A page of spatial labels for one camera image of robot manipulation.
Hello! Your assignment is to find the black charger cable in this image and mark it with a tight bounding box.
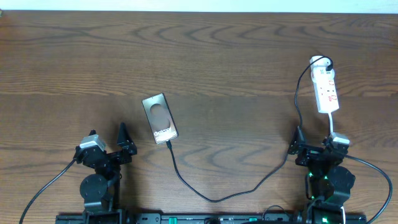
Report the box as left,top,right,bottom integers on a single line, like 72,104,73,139
165,55,335,203

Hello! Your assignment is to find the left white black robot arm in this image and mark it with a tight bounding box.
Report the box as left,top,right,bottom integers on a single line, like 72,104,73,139
73,123,137,223

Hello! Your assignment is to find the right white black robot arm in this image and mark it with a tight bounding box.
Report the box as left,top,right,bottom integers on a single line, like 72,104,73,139
288,127,355,223

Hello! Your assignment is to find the white power strip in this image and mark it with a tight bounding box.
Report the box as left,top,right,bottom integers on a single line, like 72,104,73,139
310,55,339,114

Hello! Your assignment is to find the white power strip cord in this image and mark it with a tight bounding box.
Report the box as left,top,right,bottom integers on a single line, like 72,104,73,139
328,112,346,224

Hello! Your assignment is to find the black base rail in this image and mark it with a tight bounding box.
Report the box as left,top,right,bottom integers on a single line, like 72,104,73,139
55,212,368,224

